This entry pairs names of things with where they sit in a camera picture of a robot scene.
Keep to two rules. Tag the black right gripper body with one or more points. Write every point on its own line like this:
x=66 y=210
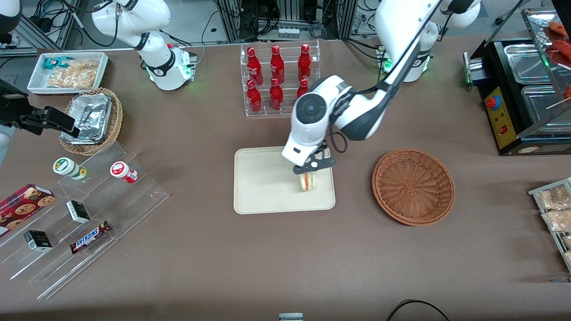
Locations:
x=14 y=112

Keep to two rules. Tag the triangle sandwich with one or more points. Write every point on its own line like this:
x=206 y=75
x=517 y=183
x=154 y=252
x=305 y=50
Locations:
x=308 y=182

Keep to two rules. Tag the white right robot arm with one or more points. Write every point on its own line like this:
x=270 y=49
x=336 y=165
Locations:
x=156 y=62

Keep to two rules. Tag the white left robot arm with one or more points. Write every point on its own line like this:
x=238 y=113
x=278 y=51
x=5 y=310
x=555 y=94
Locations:
x=357 y=111

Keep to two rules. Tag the light wicker basket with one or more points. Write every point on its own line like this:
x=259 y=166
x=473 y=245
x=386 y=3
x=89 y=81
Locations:
x=115 y=129

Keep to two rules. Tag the cream rectangular plastic tray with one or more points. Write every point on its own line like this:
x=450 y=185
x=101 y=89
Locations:
x=263 y=187

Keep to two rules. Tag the brown round wicker basket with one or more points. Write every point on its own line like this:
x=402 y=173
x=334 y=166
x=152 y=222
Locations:
x=412 y=187

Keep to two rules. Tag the grey tray of snack bags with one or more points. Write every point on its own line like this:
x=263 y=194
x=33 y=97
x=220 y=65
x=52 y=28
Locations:
x=535 y=192

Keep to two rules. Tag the white plastic bin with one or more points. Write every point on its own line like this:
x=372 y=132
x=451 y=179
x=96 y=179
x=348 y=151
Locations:
x=35 y=91

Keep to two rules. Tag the aluminium foil container stack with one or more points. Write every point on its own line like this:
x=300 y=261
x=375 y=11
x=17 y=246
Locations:
x=91 y=116

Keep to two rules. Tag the green sunflower lid jar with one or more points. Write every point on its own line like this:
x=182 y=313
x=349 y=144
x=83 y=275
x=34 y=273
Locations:
x=67 y=167

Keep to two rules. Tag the clear bag of chips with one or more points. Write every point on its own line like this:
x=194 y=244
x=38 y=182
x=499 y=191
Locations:
x=73 y=75

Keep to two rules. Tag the red cola bottle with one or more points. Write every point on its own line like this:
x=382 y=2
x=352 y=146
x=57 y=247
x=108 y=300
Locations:
x=304 y=64
x=277 y=67
x=302 y=89
x=254 y=69
x=276 y=96
x=254 y=99

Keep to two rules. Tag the teal snack packet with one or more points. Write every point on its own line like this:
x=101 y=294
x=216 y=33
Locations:
x=55 y=62

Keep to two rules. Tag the red lid small jar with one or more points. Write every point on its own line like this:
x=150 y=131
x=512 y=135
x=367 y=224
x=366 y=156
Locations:
x=121 y=171

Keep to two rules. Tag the clear acrylic bottle rack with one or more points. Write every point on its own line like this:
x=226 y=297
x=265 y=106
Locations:
x=289 y=71

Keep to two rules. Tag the red tartan cookie box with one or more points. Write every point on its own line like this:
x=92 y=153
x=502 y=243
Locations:
x=22 y=203

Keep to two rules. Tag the black box with white label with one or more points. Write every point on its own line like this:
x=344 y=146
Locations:
x=78 y=212

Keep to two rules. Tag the clear acrylic stepped shelf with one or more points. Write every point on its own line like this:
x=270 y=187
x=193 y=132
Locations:
x=134 y=200

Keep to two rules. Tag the Snickers chocolate bar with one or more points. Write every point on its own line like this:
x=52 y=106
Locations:
x=90 y=237

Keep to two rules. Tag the black box with Face print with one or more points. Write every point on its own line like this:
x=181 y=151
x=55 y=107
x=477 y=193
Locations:
x=38 y=240

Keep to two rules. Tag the white power strip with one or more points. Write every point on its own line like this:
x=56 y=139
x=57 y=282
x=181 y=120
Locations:
x=288 y=32

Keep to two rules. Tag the small grey device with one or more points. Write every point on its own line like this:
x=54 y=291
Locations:
x=291 y=317

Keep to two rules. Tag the red emergency stop button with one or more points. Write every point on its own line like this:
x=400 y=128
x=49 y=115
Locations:
x=493 y=102

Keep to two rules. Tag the black food warmer machine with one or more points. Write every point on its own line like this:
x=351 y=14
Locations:
x=504 y=120

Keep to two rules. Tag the steel food pan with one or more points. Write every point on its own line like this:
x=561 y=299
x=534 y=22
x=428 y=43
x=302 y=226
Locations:
x=542 y=109
x=526 y=62

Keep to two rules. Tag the clear bag of fried snacks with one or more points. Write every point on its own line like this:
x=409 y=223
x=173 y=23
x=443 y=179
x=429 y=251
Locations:
x=553 y=198
x=557 y=220

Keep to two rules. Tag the red sausage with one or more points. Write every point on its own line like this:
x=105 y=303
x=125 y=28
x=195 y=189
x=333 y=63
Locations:
x=558 y=28
x=562 y=48

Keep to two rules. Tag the aluminium frame rack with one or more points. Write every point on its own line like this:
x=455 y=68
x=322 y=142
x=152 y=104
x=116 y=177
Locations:
x=290 y=9

